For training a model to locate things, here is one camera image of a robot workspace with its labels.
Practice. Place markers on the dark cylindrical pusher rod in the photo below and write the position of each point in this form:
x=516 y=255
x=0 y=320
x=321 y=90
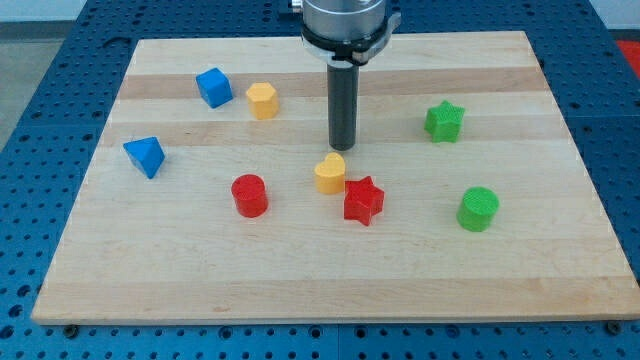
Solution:
x=342 y=91

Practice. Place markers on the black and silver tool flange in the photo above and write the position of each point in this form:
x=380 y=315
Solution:
x=347 y=53

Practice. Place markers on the yellow heart block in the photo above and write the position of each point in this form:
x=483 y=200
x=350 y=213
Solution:
x=329 y=174

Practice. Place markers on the green star block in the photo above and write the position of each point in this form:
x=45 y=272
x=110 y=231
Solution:
x=444 y=122

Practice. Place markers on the red star block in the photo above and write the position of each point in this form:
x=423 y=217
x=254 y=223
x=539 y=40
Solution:
x=363 y=200

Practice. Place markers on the yellow hexagon block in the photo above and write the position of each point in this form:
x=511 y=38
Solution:
x=263 y=100

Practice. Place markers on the blue cube block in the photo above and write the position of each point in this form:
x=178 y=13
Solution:
x=214 y=87

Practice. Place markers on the red cylinder block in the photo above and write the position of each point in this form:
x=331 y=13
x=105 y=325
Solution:
x=249 y=194

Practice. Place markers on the wooden board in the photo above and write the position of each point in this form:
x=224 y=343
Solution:
x=174 y=249

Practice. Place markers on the green cylinder block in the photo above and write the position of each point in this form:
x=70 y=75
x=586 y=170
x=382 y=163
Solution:
x=477 y=209

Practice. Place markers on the blue triangle block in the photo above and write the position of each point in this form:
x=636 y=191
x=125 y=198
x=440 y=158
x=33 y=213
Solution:
x=146 y=155

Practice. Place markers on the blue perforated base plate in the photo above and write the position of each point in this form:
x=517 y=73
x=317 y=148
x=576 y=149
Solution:
x=46 y=157

